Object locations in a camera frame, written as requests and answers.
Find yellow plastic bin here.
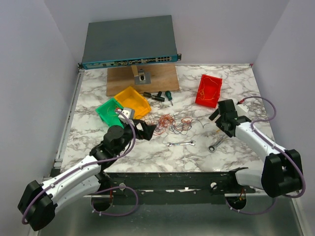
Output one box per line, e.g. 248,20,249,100
114,87,152,119

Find silver open-end wrench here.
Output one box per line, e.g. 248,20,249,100
166,140,195,147

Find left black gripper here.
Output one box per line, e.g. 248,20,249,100
115,119,156,155

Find silver ratchet wrench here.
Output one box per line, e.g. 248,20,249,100
208,135,228,153

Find green plastic bin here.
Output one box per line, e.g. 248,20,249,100
95,98,124,127

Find red plastic bin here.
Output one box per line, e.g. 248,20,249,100
195,74,222,108

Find green handle screwdriver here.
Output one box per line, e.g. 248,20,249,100
165,90,173,106

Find grey blue network switch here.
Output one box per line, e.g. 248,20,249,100
80,15,182,70

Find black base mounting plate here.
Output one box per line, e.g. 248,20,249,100
90,172,255,206

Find colourful thin wires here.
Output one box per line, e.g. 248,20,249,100
142,113,210,136

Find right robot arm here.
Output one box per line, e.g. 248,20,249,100
209,99,306,198

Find wooden board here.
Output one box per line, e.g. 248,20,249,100
106,63,180,96

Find black socket adapter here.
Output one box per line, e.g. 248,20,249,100
151,91,165,102

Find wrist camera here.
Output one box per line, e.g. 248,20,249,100
117,108,135,122
235,104,249,117

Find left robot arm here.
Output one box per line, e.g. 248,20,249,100
18,119,156,231

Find yellow wires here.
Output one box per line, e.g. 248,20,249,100
198,76,220,102

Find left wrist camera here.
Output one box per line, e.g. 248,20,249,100
117,108,135,122

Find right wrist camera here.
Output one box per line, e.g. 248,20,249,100
235,104,249,117

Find grey metal socket bracket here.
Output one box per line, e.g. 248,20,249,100
131,65,151,85

